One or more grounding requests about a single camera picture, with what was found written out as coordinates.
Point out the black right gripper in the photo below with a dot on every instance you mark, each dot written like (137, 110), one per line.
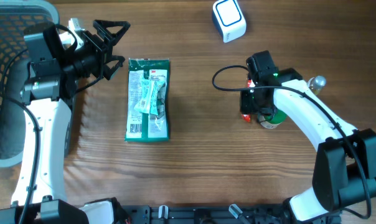
(248, 107)

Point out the white barcode scanner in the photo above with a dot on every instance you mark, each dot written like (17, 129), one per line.
(228, 19)

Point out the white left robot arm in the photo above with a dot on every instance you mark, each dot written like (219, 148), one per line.
(59, 57)

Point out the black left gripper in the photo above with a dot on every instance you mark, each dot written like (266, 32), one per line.
(104, 50)

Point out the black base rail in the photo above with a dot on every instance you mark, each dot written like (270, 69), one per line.
(266, 213)

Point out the grey plastic shopping basket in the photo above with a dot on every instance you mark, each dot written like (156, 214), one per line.
(15, 16)

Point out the light green wipes packet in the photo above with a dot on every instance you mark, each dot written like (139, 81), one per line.
(149, 94)

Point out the yellow dish soap bottle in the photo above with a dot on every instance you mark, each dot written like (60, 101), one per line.
(316, 84)

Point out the green lidded jar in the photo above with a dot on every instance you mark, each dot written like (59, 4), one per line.
(273, 120)

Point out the green 3M gloves package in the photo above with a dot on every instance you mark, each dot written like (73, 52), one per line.
(141, 127)

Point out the red Nescafe sachet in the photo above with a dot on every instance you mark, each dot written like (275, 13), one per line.
(246, 117)

